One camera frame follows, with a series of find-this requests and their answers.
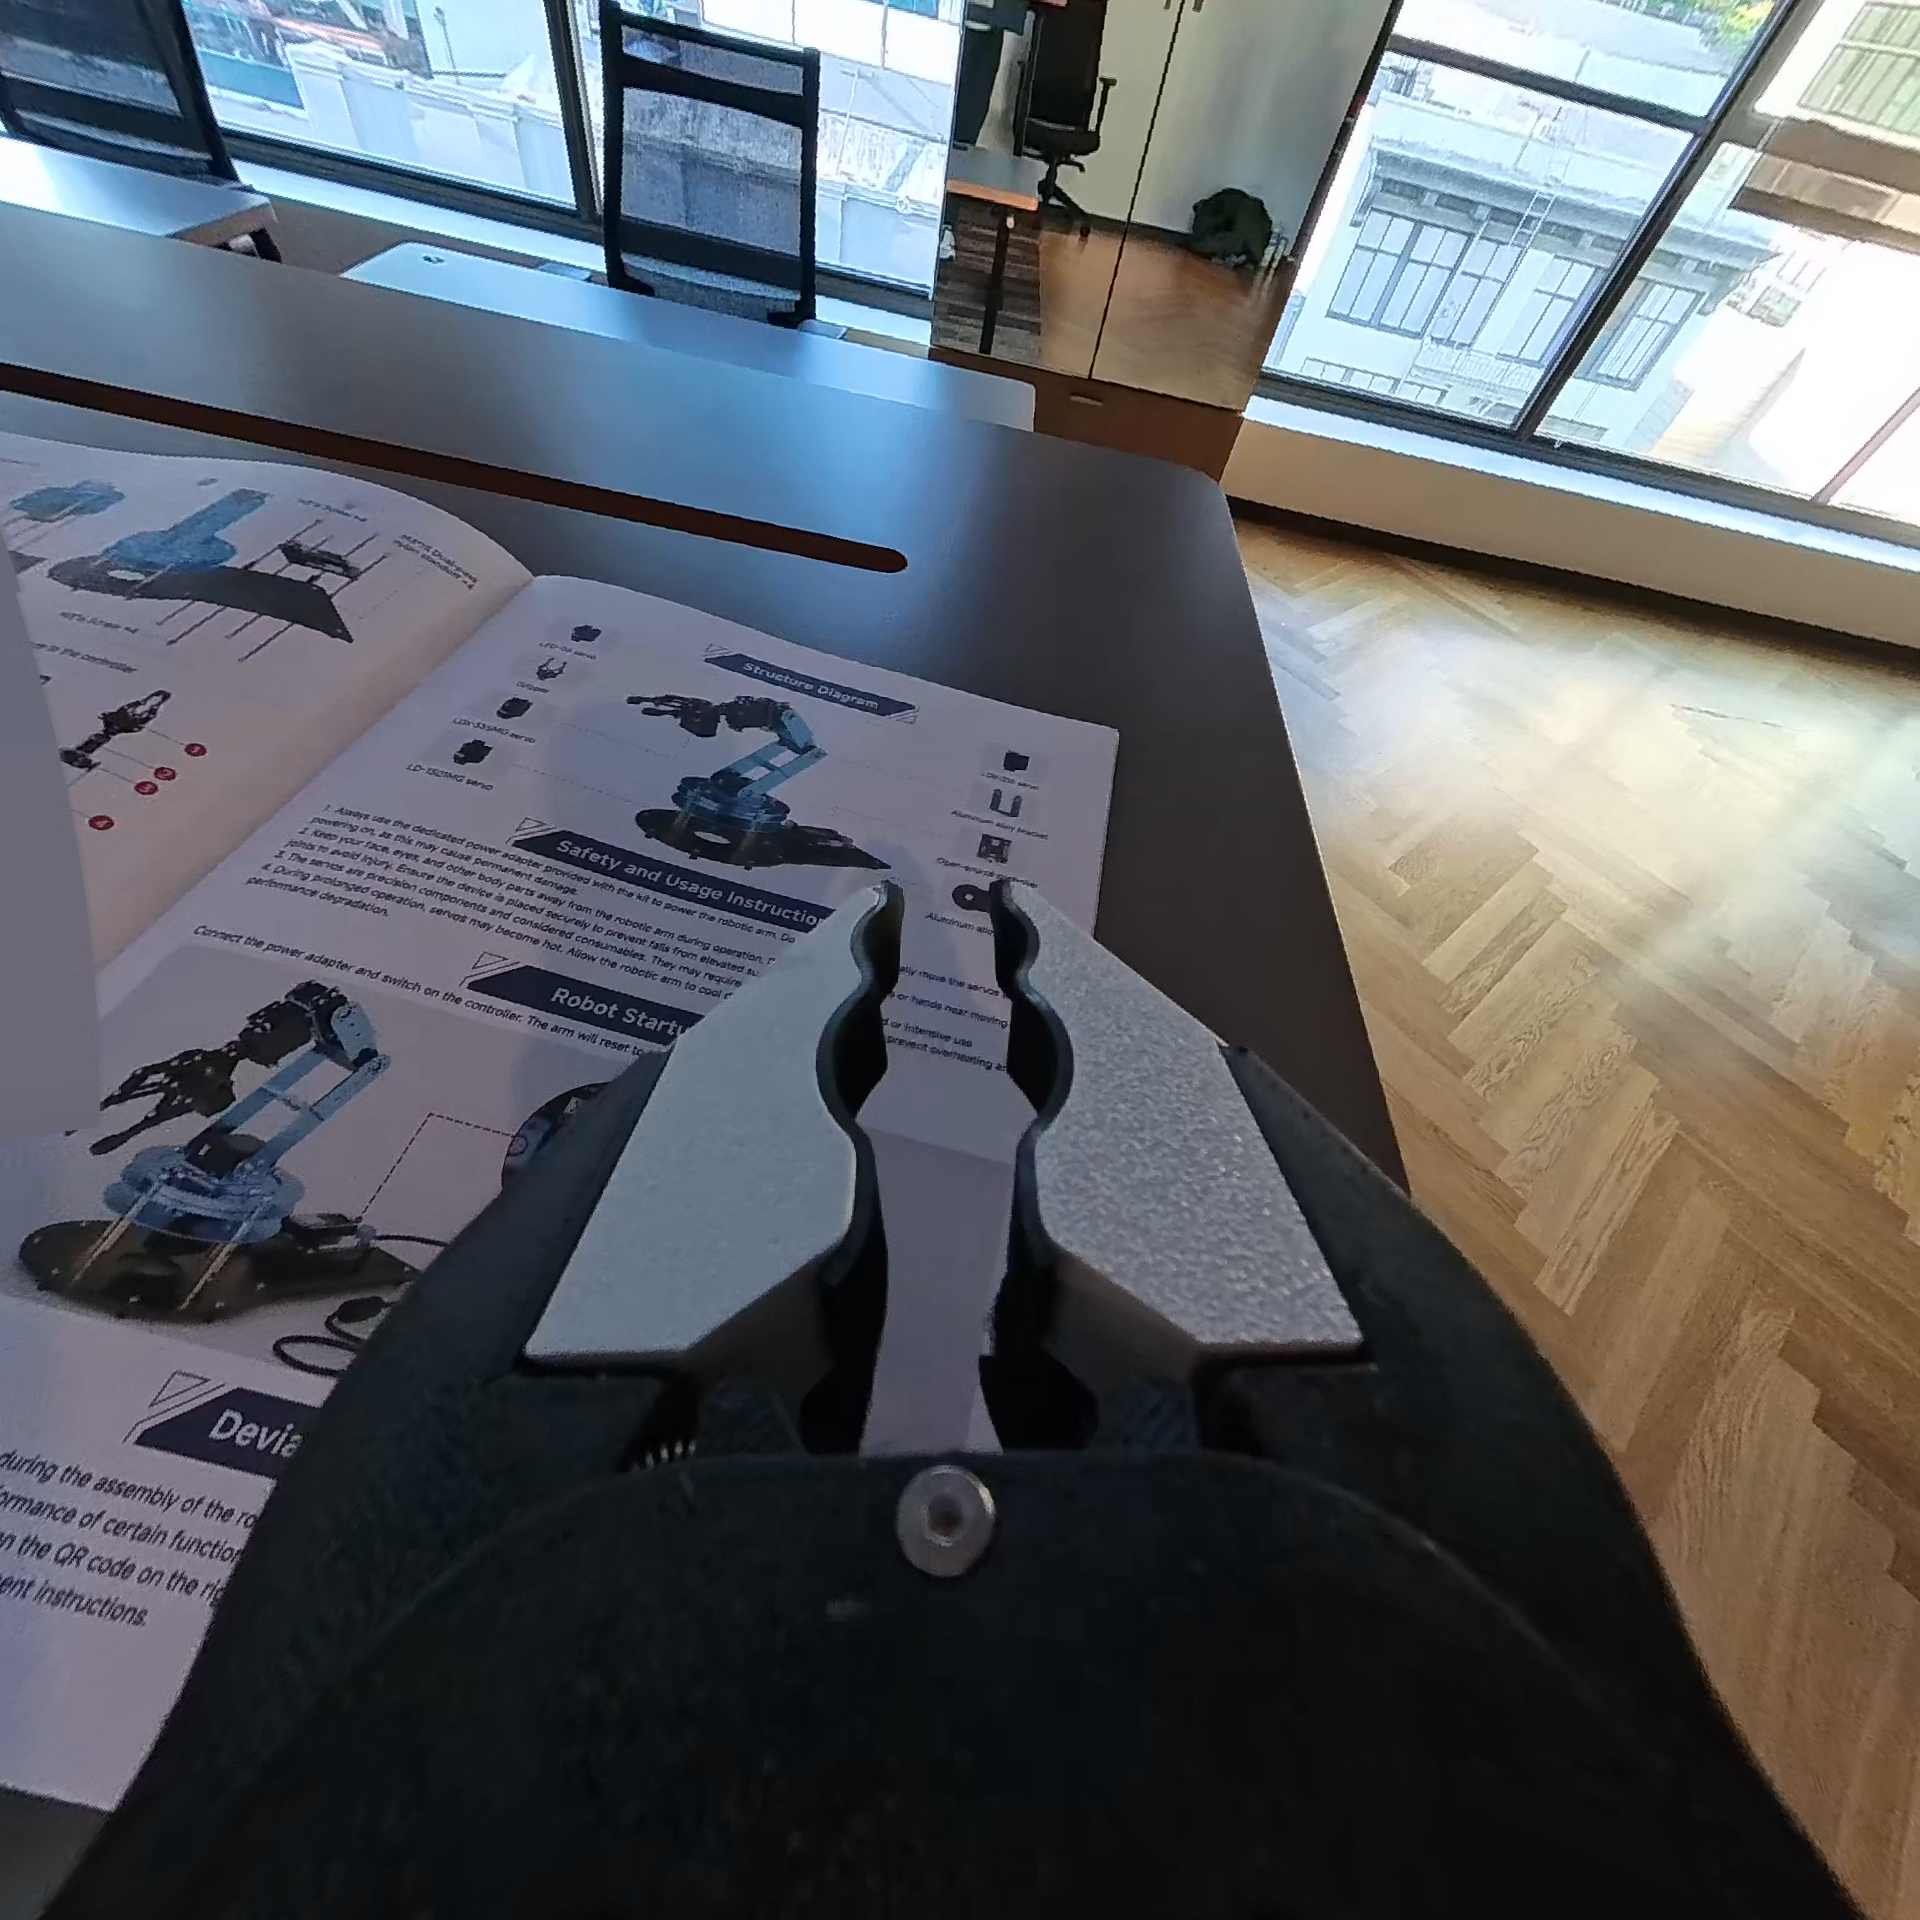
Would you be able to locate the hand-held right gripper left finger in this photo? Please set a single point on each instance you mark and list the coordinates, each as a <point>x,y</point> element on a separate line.
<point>720,1201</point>

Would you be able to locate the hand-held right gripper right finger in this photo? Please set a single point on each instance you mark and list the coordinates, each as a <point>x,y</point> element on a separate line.
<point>1184,1201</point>

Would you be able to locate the robot arm instruction manual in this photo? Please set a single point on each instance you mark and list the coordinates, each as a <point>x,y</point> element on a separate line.
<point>375,932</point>

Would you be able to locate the dark desk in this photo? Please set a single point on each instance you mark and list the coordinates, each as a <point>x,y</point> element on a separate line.
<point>1049,571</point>

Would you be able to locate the wooden desk black legs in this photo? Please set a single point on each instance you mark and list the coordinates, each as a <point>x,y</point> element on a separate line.
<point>990,181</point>

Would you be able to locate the wooden cabinet base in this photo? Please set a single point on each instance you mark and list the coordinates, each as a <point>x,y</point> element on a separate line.
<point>1141,429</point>

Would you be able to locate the white table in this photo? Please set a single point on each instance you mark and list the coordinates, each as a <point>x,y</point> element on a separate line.
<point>119,195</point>
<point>931,383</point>

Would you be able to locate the dark green bag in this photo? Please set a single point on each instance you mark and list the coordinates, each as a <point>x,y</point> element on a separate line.
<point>1233,225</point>

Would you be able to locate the black high-back chair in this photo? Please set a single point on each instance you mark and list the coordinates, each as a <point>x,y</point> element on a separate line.
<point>89,76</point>
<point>704,181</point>

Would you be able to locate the large glass window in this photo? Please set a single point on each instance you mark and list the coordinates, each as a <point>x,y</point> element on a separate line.
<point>452,90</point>
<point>1501,225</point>

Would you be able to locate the black office chair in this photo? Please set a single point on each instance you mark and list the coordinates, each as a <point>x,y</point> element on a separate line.
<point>1059,90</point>

